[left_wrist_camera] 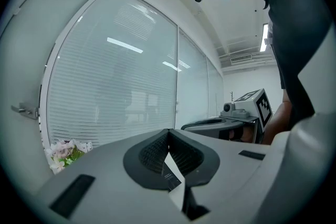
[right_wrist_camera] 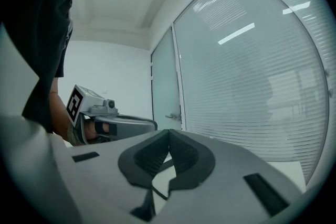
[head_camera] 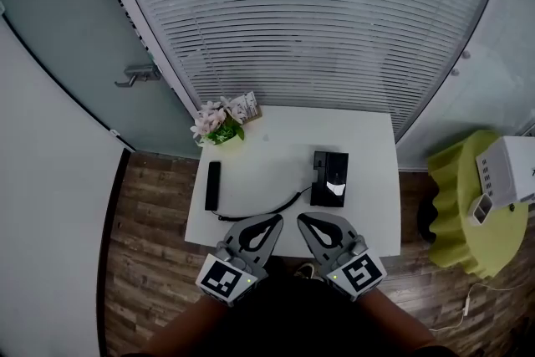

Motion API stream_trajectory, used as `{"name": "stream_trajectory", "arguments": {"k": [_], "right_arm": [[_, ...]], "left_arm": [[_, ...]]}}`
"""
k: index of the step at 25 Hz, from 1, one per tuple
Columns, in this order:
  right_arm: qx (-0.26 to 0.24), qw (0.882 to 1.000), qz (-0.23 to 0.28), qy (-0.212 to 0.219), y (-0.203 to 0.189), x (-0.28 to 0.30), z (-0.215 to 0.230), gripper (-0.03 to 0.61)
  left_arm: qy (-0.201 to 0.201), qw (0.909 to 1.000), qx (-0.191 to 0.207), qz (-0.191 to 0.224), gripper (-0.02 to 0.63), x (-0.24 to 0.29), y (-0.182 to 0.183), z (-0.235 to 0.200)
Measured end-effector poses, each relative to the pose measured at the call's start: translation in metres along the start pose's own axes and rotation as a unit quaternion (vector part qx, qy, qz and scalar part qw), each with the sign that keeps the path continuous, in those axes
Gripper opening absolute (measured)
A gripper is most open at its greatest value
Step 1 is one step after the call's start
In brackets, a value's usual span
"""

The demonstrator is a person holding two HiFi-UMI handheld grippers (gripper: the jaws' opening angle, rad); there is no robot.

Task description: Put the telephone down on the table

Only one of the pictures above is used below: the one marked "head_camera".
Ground metal door handle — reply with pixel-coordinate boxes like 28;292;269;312
115;64;162;89

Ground white cable with adapter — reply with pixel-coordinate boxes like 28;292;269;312
429;282;509;334

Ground white window blinds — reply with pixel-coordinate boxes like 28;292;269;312
104;0;509;139

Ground person's right forearm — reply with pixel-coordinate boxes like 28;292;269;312
354;288;440;357

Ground frosted glass door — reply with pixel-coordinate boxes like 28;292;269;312
0;0;201;160

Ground pink flower plant in pot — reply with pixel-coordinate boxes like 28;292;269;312
191;95;246;147

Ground white divided pen holder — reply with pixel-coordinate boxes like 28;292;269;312
466;192;495;227

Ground person's left forearm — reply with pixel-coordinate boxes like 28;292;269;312
144;294;229;357

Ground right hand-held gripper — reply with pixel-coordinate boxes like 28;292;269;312
296;212;389;303

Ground black round table base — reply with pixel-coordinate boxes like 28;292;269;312
416;200;438;243

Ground white microwave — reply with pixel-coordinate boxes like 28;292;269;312
475;135;535;206

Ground black telephone base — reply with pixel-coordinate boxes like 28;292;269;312
309;150;349;209

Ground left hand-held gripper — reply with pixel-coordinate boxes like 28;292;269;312
194;213;285;309

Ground black telephone handset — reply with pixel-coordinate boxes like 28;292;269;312
204;161;222;212

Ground green tablecloth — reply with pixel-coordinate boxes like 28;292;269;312
425;130;530;280

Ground person's black clothing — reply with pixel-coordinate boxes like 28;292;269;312
120;257;452;357

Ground white square table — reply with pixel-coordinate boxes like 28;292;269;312
184;105;402;258

